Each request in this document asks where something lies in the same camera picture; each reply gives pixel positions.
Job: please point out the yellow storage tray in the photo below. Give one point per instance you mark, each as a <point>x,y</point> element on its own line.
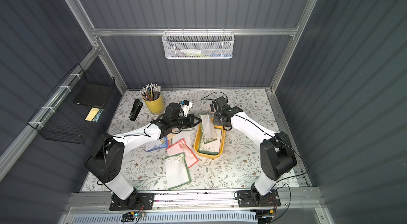
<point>221,133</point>

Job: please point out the green bordered stationery paper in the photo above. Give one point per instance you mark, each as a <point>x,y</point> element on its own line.
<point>185,135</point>

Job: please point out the black wire wall basket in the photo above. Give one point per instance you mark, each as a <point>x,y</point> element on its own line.
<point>60,119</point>

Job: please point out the white mesh wall basket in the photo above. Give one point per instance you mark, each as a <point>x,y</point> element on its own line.
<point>213,45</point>

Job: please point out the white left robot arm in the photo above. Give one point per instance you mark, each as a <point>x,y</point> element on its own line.
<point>107,154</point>

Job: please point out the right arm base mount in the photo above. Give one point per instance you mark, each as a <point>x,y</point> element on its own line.
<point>248,199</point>

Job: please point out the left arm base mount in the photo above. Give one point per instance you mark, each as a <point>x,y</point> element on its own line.
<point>135,202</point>

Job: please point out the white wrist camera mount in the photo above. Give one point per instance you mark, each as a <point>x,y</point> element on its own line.
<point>186,106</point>

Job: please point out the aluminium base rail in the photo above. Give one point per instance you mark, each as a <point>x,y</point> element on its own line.
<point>197,200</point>

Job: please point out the yellow pencil cup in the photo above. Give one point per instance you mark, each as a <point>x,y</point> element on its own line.
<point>156,106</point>

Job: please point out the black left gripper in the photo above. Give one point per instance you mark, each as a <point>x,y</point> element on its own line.
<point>191,120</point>

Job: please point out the yellow sticky notes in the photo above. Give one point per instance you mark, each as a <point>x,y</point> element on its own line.
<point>94,114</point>

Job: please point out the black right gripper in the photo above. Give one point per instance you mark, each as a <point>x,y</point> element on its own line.
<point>219,119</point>

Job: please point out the black notebook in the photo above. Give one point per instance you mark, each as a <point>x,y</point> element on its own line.
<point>92,94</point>

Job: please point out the beige lined stationery paper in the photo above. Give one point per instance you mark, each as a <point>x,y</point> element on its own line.
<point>171,135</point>

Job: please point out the bundle of pencils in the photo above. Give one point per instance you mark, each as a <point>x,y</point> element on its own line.
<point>151,92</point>

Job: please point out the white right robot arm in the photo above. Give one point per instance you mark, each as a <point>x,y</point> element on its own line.
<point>276,154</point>

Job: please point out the blue bordered stationery paper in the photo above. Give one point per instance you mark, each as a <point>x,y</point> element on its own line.
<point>157,144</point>

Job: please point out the white glue bottle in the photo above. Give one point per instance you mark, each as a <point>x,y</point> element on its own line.
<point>191,52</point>

